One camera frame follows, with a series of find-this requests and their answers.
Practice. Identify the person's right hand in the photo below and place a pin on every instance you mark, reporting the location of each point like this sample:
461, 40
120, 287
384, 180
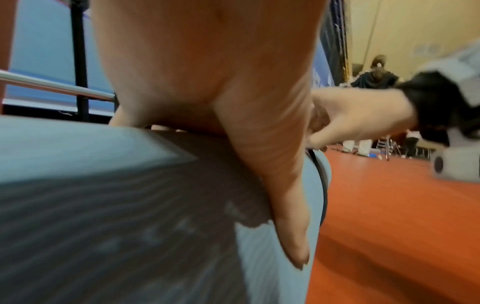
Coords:
367, 112

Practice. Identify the person's left hand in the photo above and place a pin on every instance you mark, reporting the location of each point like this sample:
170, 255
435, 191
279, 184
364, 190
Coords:
210, 59

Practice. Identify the black elastic band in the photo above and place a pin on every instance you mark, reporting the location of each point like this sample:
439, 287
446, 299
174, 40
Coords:
324, 181

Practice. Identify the light blue yoga mat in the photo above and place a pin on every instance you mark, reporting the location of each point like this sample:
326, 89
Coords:
75, 154

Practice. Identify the black wristband with marker tags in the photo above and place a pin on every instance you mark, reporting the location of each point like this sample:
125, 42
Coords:
431, 98

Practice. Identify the black metal mat rack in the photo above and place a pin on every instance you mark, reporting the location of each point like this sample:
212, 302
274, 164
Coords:
79, 59

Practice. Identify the blue banner with white print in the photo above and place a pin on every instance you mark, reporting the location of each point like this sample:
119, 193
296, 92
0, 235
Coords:
41, 38

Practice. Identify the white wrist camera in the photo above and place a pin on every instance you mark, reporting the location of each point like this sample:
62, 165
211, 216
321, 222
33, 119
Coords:
461, 163

